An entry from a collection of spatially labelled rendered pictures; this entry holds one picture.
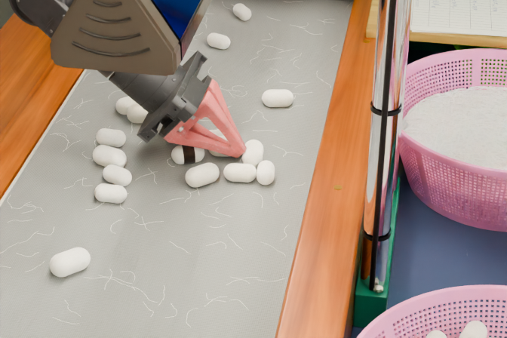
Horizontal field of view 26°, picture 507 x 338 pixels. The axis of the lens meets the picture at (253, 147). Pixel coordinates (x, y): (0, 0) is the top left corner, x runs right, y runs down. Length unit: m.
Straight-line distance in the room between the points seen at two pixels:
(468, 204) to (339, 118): 0.16
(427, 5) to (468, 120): 0.21
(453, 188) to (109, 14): 0.56
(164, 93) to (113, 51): 0.41
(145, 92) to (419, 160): 0.29
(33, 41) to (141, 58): 0.68
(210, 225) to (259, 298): 0.12
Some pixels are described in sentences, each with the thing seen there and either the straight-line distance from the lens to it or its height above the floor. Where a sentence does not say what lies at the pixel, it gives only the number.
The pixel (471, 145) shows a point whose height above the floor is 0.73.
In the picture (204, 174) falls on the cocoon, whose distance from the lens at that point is 1.09.
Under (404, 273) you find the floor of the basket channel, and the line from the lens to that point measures 1.11.
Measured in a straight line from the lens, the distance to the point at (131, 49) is 0.67.
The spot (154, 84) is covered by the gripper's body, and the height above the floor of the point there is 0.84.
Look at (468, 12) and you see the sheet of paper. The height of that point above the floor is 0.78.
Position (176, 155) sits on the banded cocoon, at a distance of 1.13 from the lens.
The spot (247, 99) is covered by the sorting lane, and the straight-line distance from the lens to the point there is 1.25.
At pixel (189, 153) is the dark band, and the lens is 1.13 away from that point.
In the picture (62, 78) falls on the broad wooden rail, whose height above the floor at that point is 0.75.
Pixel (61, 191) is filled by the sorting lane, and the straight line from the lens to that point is 1.11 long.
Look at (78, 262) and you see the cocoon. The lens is 0.99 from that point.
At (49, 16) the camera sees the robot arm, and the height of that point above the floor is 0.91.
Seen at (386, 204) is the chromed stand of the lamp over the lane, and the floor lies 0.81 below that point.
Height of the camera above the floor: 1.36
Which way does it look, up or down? 32 degrees down
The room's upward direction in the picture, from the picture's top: straight up
